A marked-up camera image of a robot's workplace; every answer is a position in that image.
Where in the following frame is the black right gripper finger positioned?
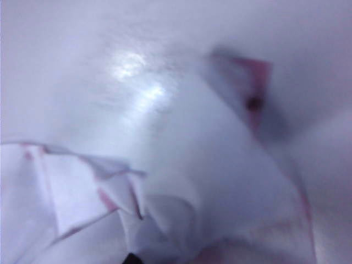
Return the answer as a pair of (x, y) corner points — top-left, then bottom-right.
(122, 252), (145, 264)

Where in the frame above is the white wet wipe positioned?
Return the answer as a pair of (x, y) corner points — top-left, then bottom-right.
(0, 49), (317, 264)

